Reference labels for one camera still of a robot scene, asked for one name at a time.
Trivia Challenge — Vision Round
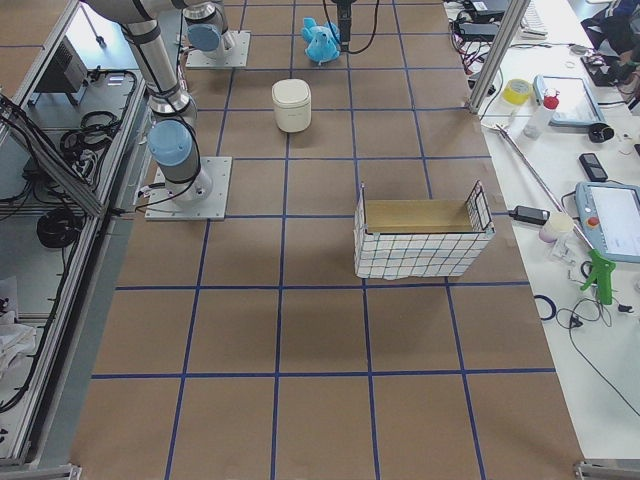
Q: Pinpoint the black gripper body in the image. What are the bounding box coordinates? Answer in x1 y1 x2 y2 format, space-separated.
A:
333 0 355 52

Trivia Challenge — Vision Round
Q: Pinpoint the white trash can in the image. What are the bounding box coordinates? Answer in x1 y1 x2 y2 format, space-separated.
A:
272 79 312 133

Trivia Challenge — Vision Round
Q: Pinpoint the blue plush toy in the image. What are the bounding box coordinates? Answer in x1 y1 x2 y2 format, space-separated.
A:
301 17 340 65

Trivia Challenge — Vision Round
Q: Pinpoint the black power brick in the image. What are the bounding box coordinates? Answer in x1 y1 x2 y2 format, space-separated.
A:
454 22 499 42

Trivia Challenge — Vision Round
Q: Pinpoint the yellow tape roll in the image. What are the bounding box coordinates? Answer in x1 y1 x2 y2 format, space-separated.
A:
502 79 532 105

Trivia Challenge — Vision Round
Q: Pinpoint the white bottle red cap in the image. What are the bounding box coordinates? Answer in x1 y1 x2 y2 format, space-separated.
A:
528 89 559 138

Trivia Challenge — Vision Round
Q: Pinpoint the grid-patterned cardboard box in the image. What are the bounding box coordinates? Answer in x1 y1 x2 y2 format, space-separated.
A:
354 181 495 280

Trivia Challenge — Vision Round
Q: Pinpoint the upper teach pendant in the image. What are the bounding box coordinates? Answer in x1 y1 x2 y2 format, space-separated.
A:
533 75 605 127

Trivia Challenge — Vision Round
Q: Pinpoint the teach pendant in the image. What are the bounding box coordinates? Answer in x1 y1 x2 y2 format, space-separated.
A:
575 182 639 263
533 75 605 127

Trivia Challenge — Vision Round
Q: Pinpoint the black power adapter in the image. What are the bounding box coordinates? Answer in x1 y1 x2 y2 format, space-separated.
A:
508 205 550 226

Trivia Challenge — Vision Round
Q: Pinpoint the black tape roll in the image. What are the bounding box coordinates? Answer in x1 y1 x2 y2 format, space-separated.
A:
587 122 615 144

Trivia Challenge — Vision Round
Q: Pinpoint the black control box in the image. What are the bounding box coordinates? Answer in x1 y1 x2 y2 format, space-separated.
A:
30 36 88 105

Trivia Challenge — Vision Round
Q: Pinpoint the white pink cup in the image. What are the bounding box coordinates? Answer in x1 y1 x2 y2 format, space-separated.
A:
538 211 574 243

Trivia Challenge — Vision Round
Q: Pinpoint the lower teach pendant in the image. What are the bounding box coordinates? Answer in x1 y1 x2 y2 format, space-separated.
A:
575 182 639 263

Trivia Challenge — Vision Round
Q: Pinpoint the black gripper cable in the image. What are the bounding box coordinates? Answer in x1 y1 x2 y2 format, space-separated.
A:
322 0 390 55

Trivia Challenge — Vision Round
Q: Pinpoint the aluminium frame post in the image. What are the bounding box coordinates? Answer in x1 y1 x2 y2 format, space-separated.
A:
467 0 529 114

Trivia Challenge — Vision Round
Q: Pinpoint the blue tape ring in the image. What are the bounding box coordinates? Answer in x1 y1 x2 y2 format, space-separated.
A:
533 294 556 323

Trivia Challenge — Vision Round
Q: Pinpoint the green-handled reacher grabber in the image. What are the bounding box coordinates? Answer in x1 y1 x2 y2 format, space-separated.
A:
492 124 616 305

